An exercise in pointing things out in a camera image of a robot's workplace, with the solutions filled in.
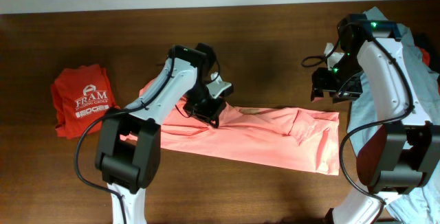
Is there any red folded printed t-shirt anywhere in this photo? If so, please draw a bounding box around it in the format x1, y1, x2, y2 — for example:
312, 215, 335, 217
51, 64, 117, 139

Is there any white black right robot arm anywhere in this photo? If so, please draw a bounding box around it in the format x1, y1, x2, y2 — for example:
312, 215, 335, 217
311, 14, 439, 223

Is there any light blue t-shirt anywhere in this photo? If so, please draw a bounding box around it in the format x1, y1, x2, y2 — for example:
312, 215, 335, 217
347, 23, 439, 224

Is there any dark red garment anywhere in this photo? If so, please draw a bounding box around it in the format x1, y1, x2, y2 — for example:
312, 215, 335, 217
414, 33, 439, 73

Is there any salmon pink t-shirt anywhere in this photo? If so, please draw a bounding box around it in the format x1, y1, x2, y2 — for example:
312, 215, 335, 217
120, 79, 341, 176

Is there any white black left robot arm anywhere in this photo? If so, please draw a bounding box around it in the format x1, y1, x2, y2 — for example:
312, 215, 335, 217
95, 43, 232, 223

